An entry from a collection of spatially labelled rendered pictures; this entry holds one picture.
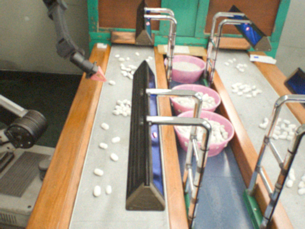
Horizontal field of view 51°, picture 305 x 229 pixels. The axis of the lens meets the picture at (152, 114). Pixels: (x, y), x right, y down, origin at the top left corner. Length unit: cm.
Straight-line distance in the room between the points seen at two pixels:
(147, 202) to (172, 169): 55
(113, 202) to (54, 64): 251
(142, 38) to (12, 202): 91
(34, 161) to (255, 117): 111
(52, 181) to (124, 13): 143
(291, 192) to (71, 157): 81
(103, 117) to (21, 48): 211
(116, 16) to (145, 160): 171
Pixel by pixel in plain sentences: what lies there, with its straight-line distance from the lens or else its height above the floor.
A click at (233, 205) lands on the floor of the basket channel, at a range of 123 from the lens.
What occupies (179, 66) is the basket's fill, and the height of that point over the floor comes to 73.
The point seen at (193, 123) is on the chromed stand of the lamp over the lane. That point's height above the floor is 111.
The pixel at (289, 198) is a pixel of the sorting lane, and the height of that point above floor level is 74.
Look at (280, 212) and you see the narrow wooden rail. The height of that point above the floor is 76.
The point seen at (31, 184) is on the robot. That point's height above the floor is 48.
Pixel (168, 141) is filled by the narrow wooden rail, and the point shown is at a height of 76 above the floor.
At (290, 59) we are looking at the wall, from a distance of 354.
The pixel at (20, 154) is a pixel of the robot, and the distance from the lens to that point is 176.
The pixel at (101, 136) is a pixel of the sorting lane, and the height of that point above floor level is 74.
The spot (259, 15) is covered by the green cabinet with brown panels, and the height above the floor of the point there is 101.
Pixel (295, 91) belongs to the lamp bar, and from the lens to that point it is 121.
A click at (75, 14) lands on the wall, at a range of 321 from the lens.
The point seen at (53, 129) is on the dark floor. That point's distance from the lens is 276.
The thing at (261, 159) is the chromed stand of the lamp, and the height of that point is 88.
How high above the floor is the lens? 154
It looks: 32 degrees down
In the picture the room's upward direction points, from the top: 4 degrees clockwise
